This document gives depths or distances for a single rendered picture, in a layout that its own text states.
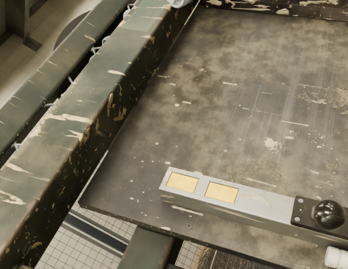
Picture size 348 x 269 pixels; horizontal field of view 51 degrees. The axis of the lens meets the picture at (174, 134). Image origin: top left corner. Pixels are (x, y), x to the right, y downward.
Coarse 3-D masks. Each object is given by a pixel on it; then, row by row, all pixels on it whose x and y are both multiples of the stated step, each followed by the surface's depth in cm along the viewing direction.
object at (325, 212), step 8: (328, 200) 46; (312, 208) 56; (320, 208) 45; (328, 208) 44; (336, 208) 44; (312, 216) 55; (320, 216) 45; (328, 216) 44; (336, 216) 44; (344, 216) 44; (320, 224) 45; (328, 224) 44; (336, 224) 44
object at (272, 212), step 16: (192, 176) 64; (160, 192) 64; (176, 192) 62; (240, 192) 61; (256, 192) 60; (192, 208) 64; (208, 208) 62; (224, 208) 60; (240, 208) 59; (256, 208) 59; (272, 208) 58; (288, 208) 58; (256, 224) 60; (272, 224) 58; (288, 224) 56; (304, 240) 58; (320, 240) 56; (336, 240) 55
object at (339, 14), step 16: (208, 0) 105; (224, 0) 103; (240, 0) 101; (256, 0) 100; (272, 0) 98; (288, 0) 96; (304, 0) 95; (320, 0) 93; (336, 0) 92; (304, 16) 98; (320, 16) 96; (336, 16) 95
